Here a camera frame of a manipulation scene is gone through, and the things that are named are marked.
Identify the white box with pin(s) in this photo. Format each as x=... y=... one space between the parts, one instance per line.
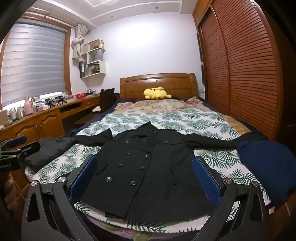
x=41 y=107

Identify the grey window blind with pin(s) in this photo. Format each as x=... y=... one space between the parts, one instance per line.
x=32 y=60

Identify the wooden desk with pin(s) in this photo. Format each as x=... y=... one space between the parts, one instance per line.
x=46 y=122

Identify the dark grey folded garment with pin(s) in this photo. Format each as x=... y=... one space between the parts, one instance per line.
x=46 y=150

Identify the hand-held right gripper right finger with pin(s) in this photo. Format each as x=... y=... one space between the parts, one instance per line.
x=205 y=182

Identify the metal pot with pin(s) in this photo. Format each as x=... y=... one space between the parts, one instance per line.
x=90 y=92

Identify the yellow plush toy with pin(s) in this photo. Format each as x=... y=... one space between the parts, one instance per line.
x=155 y=93

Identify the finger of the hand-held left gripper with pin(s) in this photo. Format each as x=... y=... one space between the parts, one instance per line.
x=16 y=141
x=27 y=150

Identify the wooden window frame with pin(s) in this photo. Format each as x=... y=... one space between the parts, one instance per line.
x=67 y=60

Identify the navy folded garment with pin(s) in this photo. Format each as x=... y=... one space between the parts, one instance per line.
x=266 y=166

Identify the wooden bed headboard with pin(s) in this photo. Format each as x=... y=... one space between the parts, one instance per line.
x=175 y=84

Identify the black double-breasted coat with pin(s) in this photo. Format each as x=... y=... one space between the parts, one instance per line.
x=148 y=176

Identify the black clamp device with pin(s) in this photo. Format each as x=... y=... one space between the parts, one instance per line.
x=61 y=100
x=49 y=102

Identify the tied beige curtain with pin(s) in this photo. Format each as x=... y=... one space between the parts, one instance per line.
x=77 y=44

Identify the pink bottle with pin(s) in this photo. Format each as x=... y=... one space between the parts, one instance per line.
x=28 y=106

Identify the floral quilt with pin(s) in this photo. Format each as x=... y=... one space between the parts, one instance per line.
x=161 y=106

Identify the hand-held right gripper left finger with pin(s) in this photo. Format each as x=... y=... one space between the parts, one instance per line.
x=83 y=177

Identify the white wall shelf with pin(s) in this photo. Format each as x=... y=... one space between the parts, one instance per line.
x=101 y=67

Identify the red basket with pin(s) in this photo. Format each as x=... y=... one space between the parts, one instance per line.
x=80 y=96

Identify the dark chair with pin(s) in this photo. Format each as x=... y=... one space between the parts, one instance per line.
x=106 y=97

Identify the person's left hand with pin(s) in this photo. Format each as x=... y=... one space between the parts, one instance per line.
x=9 y=187

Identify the wooden bed with leaf-print cover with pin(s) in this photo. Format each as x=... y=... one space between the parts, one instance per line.
x=203 y=125

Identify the navy bedspread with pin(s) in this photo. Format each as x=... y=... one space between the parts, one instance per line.
x=92 y=122

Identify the wooden louvred wardrobe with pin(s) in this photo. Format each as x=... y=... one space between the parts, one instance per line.
x=242 y=69

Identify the cardboard box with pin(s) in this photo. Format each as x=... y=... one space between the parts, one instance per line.
x=3 y=118

